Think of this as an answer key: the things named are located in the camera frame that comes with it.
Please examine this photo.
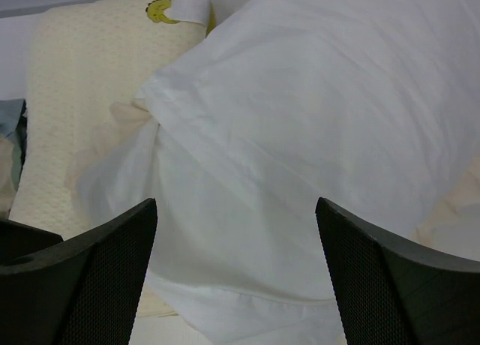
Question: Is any grey plush ruffled pillowcase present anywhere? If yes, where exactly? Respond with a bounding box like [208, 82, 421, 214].
[109, 100, 479, 260]

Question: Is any white pillow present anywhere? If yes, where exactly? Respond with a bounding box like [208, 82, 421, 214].
[76, 0, 479, 344]

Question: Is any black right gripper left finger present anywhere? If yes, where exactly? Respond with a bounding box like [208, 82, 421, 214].
[1, 199, 157, 344]

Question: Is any blue and beige cloth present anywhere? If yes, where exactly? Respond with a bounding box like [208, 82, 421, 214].
[1, 99, 27, 220]

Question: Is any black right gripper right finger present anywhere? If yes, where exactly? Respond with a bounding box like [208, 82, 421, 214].
[316, 198, 479, 344]

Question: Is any cream foam contour pillow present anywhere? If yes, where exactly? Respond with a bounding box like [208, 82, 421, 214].
[9, 0, 217, 320]

